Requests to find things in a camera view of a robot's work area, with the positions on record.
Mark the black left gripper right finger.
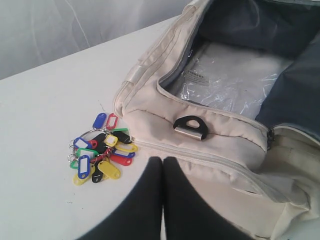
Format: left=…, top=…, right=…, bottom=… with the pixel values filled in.
left=162, top=156, right=252, bottom=240

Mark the colourful key tag bunch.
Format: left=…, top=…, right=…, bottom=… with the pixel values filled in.
left=68, top=112, right=138, bottom=186

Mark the clear plastic wrapped package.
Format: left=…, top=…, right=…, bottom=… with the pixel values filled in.
left=166, top=42, right=292, bottom=119

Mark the white curtain backdrop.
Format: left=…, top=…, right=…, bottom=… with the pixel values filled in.
left=0, top=0, right=188, bottom=79

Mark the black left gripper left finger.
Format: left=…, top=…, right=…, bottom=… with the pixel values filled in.
left=80, top=156, right=163, bottom=240

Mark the cream fabric duffel bag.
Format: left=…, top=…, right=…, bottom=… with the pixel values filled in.
left=114, top=0, right=320, bottom=240

